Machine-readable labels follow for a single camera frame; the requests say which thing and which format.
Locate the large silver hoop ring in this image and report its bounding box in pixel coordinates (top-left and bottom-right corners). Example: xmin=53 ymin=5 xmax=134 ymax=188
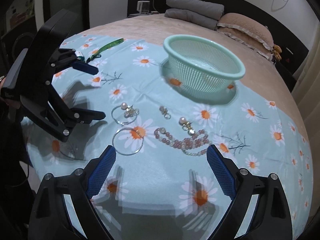
xmin=112 ymin=127 xmax=145 ymax=156

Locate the pearl earring silver hoop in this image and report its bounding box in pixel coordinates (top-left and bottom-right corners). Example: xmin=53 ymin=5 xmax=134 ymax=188
xmin=111 ymin=102 xmax=139 ymax=126

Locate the pink bead bracelet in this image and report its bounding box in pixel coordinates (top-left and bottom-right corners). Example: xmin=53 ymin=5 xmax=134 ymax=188
xmin=153 ymin=127 xmax=212 ymax=157

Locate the small silver chain clasp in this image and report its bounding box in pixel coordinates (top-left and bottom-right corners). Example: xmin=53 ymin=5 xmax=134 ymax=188
xmin=159 ymin=106 xmax=171 ymax=120

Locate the pearl gold earring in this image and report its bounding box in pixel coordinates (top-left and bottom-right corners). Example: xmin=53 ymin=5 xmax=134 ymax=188
xmin=178 ymin=117 xmax=196 ymax=136

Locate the person's left hand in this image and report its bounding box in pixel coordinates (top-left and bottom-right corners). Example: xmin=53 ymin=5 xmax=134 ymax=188
xmin=0 ymin=76 xmax=5 ymax=88

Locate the white bedside device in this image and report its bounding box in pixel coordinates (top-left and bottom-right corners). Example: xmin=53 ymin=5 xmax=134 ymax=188
xmin=137 ymin=1 xmax=150 ymax=15

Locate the daisy print blue cloth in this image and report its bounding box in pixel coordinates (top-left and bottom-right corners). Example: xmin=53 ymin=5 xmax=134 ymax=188
xmin=22 ymin=40 xmax=313 ymax=239

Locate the lower grey folded blanket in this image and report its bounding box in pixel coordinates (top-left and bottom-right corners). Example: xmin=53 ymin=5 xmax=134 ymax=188
xmin=164 ymin=8 xmax=217 ymax=30

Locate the grey folded blanket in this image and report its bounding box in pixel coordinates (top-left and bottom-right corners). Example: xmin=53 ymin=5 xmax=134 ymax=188
xmin=166 ymin=0 xmax=225 ymax=21
xmin=164 ymin=8 xmax=217 ymax=30

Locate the cream curtain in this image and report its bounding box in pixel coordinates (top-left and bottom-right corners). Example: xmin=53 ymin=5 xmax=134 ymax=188
xmin=291 ymin=24 xmax=320 ymax=140

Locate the mint green plastic basket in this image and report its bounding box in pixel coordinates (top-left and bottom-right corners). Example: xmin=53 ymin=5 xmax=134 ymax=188
xmin=163 ymin=34 xmax=246 ymax=99

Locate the pink beige bed blanket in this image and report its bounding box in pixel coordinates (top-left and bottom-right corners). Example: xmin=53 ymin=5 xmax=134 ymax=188
xmin=75 ymin=13 xmax=315 ymax=160

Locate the upper grey folded blanket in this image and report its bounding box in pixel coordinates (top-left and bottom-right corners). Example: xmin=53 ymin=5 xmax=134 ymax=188
xmin=166 ymin=0 xmax=225 ymax=21

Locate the brown teddy bear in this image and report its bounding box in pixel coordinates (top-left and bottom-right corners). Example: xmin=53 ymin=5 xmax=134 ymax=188
xmin=272 ymin=44 xmax=282 ymax=61

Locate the lower beige ruffled pillow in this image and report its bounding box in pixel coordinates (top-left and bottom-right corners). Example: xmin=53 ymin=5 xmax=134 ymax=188
xmin=217 ymin=27 xmax=272 ymax=61

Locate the beige ruffled pillow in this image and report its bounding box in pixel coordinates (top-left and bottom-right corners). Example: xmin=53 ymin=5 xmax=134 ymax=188
xmin=217 ymin=27 xmax=272 ymax=61
xmin=217 ymin=12 xmax=274 ymax=51

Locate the black headboard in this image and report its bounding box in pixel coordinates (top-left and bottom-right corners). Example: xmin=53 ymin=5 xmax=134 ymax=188
xmin=127 ymin=0 xmax=309 ymax=91

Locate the upper beige ruffled pillow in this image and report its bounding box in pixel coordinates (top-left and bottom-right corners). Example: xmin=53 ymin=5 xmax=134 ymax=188
xmin=217 ymin=12 xmax=274 ymax=51

